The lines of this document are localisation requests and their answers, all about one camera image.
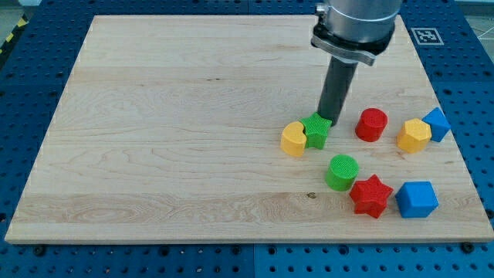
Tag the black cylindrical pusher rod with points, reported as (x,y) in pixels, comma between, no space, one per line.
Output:
(335,88)

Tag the green star block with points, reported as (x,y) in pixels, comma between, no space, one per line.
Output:
(316,129)

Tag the yellow heart block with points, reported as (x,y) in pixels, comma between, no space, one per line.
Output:
(293,139)

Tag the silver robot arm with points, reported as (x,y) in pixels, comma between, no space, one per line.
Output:
(352,32)

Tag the red star block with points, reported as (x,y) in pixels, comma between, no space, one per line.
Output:
(370,196)

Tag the red cylinder block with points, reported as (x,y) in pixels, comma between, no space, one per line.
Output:
(371,124)

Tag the white fiducial marker tag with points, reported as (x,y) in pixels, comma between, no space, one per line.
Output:
(425,36)

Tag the yellow hexagon block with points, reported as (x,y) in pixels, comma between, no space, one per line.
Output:
(414,136)

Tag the green cylinder block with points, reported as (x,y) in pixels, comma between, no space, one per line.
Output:
(341,172)

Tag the blue diamond block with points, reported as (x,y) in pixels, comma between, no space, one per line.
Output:
(438,124)

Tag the blue cube block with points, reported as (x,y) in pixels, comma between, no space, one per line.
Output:
(416,199)

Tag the wooden board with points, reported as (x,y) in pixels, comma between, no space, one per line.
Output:
(168,131)

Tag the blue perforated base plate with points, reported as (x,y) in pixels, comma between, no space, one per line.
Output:
(36,72)

